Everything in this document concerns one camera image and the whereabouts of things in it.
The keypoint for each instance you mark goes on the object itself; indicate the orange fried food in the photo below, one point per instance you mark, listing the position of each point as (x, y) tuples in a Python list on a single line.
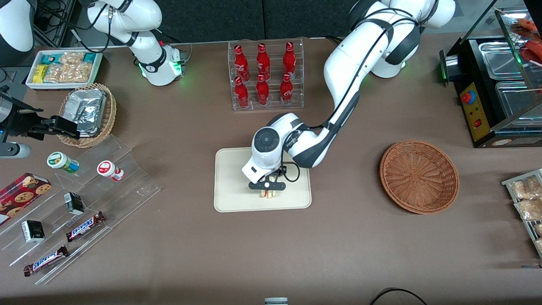
[(529, 27)]

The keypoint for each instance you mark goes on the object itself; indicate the light wicker basket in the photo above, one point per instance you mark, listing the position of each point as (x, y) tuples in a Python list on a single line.
[(109, 114)]

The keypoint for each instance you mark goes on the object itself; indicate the yellow snack packet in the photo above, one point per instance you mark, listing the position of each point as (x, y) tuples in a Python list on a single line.
[(40, 74)]

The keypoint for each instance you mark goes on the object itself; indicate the brown wicker basket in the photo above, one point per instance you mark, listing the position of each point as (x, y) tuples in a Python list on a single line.
[(419, 178)]

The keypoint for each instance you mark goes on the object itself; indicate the steel food pan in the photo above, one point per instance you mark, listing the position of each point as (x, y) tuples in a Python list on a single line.
[(499, 59), (514, 99)]

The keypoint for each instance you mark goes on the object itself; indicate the red tartan cookie box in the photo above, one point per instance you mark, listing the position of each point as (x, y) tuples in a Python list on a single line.
[(21, 195)]

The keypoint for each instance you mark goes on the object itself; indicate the black small carton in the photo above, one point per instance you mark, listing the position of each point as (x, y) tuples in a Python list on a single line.
[(33, 231), (74, 204)]

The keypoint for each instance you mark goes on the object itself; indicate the black equipment rack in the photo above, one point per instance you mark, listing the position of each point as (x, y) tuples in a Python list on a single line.
[(55, 25)]

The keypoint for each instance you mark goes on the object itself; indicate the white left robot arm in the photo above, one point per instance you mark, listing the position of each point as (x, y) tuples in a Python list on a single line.
[(351, 63)]

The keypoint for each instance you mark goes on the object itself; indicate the black food warmer cabinet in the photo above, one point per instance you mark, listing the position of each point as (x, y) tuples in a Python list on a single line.
[(487, 131)]

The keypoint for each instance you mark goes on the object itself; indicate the grey white device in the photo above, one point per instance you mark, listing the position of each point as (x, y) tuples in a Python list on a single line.
[(276, 301)]

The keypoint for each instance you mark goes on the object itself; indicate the white snack tray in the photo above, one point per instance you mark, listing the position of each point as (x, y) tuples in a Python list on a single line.
[(98, 67)]

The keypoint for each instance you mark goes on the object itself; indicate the clear acrylic stepped display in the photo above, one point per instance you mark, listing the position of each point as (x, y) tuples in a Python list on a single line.
[(127, 186)]

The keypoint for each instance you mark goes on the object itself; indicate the red lid yogurt cup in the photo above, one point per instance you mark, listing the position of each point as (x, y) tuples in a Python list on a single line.
[(106, 168)]

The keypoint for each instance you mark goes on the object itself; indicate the clear acrylic bottle rack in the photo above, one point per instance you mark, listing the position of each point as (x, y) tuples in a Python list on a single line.
[(266, 108)]

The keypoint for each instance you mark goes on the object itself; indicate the red cola bottle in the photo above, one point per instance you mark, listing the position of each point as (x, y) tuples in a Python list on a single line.
[(262, 91), (241, 63), (289, 59), (286, 90), (241, 93), (263, 61)]

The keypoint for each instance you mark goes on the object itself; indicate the teal snack packet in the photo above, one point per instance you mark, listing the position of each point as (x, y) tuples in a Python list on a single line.
[(89, 57), (50, 59)]

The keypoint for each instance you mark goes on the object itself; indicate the green lid yogurt cup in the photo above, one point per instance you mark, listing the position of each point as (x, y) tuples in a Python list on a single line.
[(59, 161)]

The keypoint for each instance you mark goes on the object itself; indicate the clear cracker snack bag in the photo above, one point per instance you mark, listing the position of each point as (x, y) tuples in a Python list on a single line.
[(538, 229), (531, 209), (527, 187), (539, 245)]

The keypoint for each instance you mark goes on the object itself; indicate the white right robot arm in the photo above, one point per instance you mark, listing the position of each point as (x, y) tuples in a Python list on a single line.
[(148, 63)]

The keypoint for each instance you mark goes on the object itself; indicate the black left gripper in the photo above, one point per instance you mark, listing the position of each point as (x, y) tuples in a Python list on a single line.
[(279, 171)]

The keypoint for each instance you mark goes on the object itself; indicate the brown snickers bar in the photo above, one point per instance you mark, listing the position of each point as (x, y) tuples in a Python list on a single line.
[(84, 226), (45, 261)]

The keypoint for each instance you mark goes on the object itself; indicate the cream plastic tray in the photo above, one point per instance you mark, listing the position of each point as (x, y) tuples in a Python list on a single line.
[(230, 186)]

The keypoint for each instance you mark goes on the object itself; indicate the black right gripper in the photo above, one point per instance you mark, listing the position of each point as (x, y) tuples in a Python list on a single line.
[(22, 122)]

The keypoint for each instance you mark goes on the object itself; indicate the aluminium foil container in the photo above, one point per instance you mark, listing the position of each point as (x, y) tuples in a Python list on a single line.
[(87, 110)]

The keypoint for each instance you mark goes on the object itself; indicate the clear nut snack bag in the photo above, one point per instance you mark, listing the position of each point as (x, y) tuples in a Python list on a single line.
[(72, 58), (70, 73)]

